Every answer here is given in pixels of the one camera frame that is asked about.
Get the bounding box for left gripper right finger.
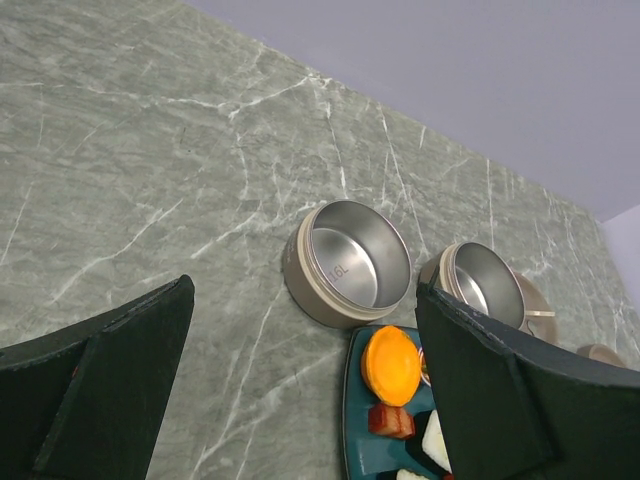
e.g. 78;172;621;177
415;281;639;479

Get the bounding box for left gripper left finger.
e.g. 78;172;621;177
1;275;195;479

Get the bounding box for sushi roll yellow centre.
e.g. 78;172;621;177
405;410;452;476

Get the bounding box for small burger toy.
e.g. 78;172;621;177
418;348;431;386

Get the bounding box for red meat piece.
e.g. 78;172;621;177
368;403;415;440

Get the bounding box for orange egg tart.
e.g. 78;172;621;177
360;325;421;407

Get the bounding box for sushi roll green centre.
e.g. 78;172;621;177
392;469;454;480

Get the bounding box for right steel lunch container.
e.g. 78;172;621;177
418;241;525;329

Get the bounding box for steel lunch container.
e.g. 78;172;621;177
418;241;525;329
282;199;412;329

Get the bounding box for left steel lunch container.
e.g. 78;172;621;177
282;199;412;329

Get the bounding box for teal square plate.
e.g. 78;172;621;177
341;325;440;479

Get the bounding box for beige lid with handle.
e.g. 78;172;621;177
509;271;558;345

